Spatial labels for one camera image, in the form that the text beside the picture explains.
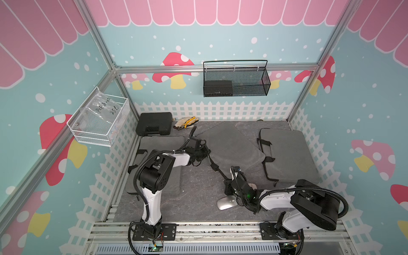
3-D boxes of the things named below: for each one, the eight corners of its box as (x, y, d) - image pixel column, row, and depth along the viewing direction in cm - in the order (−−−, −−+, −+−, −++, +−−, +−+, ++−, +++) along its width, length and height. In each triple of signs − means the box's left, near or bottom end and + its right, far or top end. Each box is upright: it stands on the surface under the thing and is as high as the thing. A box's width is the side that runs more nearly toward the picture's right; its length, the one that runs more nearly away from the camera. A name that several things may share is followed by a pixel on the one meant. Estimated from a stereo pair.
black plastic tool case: (135, 135, 113) (132, 130, 109) (142, 116, 125) (140, 111, 121) (170, 135, 113) (168, 130, 109) (173, 116, 125) (172, 111, 121)
